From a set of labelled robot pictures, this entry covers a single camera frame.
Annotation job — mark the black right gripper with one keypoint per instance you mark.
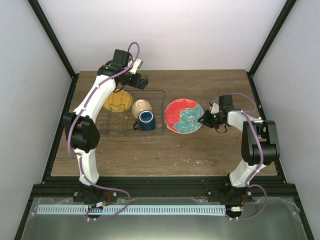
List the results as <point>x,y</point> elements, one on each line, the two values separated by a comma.
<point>205,121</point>

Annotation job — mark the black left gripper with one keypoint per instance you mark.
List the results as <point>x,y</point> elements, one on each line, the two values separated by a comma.
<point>140,85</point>

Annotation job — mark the red and teal plate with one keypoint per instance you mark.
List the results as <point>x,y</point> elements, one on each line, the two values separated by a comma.
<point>181,116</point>

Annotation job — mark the beige ceramic bowl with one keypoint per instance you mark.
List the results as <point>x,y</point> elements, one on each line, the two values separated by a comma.
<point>139,106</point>

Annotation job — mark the yellow woven pattern plate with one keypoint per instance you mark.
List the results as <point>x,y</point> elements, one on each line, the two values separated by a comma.
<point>118,102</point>

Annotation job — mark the dark blue ceramic mug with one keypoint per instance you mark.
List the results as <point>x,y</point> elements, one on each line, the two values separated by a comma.
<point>145,122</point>

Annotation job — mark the black wire dish rack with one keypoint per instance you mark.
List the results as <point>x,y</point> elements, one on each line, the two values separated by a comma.
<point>121,123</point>

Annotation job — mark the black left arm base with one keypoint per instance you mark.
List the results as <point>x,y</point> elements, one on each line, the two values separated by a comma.
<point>90,195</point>

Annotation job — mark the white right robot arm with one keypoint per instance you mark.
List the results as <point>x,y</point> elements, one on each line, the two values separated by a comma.
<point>259,138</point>

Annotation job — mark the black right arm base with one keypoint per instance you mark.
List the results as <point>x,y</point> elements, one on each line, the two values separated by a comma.
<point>224,192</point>

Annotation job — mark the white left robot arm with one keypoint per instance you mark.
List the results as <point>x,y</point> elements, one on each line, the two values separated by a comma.
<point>81,132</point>

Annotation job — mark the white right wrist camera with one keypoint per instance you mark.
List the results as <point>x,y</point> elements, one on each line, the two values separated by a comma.
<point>214,106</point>

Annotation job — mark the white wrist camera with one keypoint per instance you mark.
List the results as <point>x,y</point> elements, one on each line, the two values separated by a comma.
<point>137,65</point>
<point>214,106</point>

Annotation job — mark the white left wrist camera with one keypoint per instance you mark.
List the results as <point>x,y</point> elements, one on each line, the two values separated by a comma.
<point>137,65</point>

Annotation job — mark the black aluminium frame rail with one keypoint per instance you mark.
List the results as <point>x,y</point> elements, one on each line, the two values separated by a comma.
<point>164,186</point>

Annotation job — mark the light blue slotted cable duct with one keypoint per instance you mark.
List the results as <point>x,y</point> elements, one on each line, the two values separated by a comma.
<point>150,210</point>

